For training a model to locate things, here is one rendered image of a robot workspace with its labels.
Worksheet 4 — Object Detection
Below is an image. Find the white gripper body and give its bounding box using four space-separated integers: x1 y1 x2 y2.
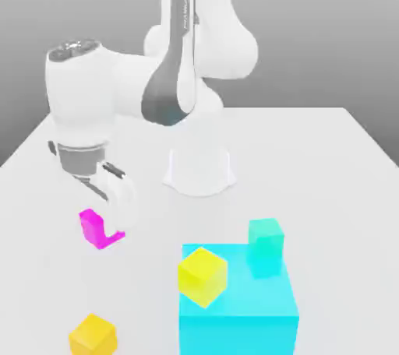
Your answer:
73 161 138 230

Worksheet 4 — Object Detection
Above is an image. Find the small magenta cube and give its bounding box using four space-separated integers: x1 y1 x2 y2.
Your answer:
78 208 126 251

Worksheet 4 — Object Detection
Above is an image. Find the small yellow cube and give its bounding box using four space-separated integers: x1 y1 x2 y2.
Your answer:
177 246 228 309

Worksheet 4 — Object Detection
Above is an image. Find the small orange cube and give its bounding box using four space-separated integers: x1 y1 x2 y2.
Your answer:
68 313 118 355

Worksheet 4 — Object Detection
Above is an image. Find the small teal cube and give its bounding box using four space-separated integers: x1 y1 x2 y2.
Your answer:
248 217 285 280

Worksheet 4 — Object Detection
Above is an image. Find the large cyan box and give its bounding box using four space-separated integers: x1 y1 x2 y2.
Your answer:
178 243 300 355

